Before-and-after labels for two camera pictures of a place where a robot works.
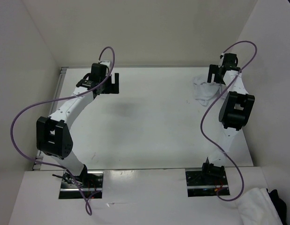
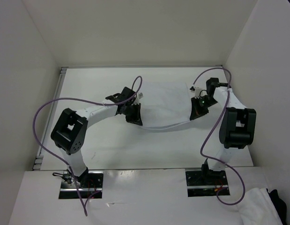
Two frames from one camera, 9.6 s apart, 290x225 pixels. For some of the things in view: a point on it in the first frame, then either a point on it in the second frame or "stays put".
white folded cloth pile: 256,207 stays put
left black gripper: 113,88 to 136,119
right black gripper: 213,69 to 196,111
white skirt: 204,91 to 164,104
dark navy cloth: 280,204 stays put
